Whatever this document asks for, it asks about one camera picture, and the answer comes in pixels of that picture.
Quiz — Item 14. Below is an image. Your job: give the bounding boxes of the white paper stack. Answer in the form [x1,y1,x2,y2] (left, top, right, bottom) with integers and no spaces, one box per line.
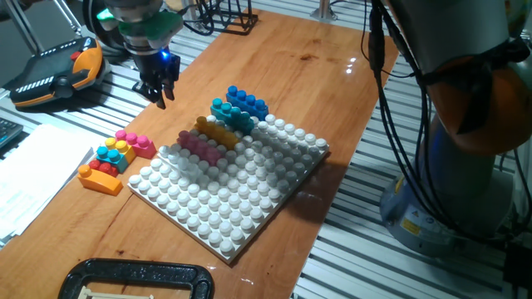
[0,123,103,246]

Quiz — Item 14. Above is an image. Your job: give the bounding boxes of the light pink four-stud brick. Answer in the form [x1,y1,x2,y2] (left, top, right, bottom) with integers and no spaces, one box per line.
[177,130,223,167]

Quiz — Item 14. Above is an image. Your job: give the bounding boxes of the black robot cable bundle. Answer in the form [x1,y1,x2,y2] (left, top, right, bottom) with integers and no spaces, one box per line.
[360,0,491,242]

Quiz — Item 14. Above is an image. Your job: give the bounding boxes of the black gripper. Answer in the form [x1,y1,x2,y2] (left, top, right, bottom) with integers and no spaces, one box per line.
[131,50,182,110]

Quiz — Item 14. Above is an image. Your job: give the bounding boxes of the small wooden compartment frame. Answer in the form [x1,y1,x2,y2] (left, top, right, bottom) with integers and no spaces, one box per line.
[77,285,155,299]

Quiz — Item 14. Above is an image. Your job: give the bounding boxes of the white studded baseplate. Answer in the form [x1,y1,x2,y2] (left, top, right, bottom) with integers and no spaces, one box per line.
[127,114,330,265]

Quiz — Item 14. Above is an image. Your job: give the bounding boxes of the black keyboard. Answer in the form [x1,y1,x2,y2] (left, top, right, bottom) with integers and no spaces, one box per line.
[0,116,24,150]

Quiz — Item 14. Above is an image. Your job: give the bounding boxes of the yellow four-stud brick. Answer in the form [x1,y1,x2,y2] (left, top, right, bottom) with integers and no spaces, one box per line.
[194,115,241,150]

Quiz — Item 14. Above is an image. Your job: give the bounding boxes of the orange and black teach pendant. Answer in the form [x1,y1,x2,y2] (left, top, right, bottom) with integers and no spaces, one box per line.
[8,36,105,109]

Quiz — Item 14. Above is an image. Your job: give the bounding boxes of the teal two-stud brick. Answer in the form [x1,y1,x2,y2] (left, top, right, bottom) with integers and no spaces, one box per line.
[96,145,130,174]

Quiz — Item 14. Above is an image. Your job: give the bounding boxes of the yellow two-stud brick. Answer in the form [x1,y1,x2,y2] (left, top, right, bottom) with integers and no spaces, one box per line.
[104,137,137,164]

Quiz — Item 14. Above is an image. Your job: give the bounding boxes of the brown wooden board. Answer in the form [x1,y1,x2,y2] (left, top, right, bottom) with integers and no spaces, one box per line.
[0,8,400,299]

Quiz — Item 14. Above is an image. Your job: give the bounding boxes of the white four-stud brick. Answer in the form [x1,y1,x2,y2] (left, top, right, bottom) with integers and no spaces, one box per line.
[157,144,204,180]

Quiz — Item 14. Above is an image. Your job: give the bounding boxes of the silver metal post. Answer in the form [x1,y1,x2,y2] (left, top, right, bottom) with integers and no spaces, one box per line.
[309,0,338,22]

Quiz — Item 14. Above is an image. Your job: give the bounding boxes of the teal four-stud brick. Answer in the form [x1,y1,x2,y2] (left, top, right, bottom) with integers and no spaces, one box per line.
[209,97,255,136]

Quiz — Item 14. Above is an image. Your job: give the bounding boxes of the black wire stand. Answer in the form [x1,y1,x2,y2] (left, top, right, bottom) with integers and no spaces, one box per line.
[182,0,259,37]

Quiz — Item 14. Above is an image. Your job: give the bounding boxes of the black C-clamp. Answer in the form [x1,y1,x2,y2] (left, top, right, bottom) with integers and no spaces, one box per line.
[57,257,216,299]

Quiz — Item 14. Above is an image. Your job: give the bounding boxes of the blue four-stud brick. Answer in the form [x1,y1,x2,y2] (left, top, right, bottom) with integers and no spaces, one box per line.
[225,85,270,121]

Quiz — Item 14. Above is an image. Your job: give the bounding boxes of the orange curved brick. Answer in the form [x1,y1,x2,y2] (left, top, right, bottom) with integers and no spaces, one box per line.
[76,164,124,197]

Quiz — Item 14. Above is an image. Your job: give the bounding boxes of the black filament spool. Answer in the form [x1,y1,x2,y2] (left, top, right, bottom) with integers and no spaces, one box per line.
[81,0,126,51]

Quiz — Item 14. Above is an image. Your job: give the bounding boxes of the magenta three-stud brick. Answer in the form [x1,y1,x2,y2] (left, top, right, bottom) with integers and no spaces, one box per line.
[115,129,158,160]

